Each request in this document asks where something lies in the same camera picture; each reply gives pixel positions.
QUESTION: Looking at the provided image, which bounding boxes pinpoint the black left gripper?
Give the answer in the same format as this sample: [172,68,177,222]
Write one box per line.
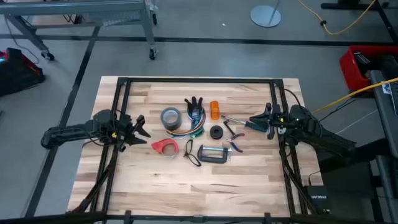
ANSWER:
[115,112,152,147]

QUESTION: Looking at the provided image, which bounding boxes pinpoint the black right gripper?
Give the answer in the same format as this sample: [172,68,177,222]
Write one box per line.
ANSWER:
[249,103,292,140]

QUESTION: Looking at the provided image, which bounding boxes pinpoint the black plastic cord spool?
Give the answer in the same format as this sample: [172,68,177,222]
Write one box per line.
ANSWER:
[210,124,224,140]

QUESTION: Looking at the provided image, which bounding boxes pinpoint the red wire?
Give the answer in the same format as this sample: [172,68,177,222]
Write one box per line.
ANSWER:
[167,107,207,136]

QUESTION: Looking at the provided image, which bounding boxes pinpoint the red clear-tape dispenser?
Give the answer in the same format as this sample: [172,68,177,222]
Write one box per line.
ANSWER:
[150,138,180,159]

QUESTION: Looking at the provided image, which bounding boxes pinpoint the black hex key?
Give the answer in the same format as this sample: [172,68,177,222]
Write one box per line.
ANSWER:
[223,119,236,137]

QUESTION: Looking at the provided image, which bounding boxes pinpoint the orange translucent plastic cylinder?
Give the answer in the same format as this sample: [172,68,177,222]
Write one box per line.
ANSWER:
[210,100,221,121]

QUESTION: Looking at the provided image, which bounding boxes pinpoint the black work glove green cuff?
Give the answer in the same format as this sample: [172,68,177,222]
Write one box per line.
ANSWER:
[183,96,206,139]

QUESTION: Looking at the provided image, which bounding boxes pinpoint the red plastic bin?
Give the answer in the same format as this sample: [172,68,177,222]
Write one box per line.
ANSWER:
[338,45,398,91]

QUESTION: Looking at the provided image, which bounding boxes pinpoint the black horizontal rig bar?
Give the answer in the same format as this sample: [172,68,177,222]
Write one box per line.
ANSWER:
[0,211,398,224]

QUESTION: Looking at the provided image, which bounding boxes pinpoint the round grey stand base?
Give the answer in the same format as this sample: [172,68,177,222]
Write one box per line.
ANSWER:
[249,0,282,29]

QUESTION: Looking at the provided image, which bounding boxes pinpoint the black and red bag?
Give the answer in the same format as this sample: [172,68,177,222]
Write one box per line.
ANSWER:
[0,47,46,97]

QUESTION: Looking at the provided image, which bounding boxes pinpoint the grey metal wheeled cart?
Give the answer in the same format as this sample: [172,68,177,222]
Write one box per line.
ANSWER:
[0,0,160,61]

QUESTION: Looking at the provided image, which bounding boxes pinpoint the black stand legs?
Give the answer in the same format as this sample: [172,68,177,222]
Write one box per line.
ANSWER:
[320,0,398,43]

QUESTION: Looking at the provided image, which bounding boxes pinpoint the screwdriver with teal black handle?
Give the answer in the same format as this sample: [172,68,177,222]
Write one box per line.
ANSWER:
[221,115,269,133]

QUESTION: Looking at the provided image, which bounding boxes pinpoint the pliers with red blue handles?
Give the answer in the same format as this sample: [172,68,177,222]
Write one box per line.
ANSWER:
[226,133,246,154]

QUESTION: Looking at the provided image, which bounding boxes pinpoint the coloured cable bundle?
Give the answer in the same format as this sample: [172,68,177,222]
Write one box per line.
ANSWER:
[165,108,205,138]

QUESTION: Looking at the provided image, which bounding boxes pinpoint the yellow wire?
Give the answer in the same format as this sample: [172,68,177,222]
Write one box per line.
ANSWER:
[167,108,205,137]

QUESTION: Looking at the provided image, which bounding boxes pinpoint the dark grey duct tape roll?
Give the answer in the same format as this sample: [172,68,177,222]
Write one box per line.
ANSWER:
[160,107,183,131]

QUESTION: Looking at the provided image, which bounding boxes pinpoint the green wire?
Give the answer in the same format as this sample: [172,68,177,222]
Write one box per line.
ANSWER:
[169,108,205,138]

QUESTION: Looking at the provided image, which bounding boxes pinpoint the clear safety glasses black frame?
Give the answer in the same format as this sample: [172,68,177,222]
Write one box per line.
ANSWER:
[183,139,203,167]

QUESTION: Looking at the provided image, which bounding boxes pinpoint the black cable bundle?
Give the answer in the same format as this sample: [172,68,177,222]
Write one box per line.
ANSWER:
[73,144,121,215]
[279,146,317,215]

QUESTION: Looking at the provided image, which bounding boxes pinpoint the black aluminium table frame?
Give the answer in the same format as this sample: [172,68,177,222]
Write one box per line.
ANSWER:
[67,77,321,218]

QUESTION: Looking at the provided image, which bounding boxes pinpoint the black Netgear network switch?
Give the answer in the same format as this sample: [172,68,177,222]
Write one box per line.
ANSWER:
[303,185,332,214]

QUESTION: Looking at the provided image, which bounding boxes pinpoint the thick yellow hanging cable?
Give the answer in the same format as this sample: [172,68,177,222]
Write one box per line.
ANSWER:
[312,77,398,114]

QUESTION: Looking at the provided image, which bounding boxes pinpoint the yellow extension cord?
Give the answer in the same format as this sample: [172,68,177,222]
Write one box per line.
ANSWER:
[297,0,377,36]

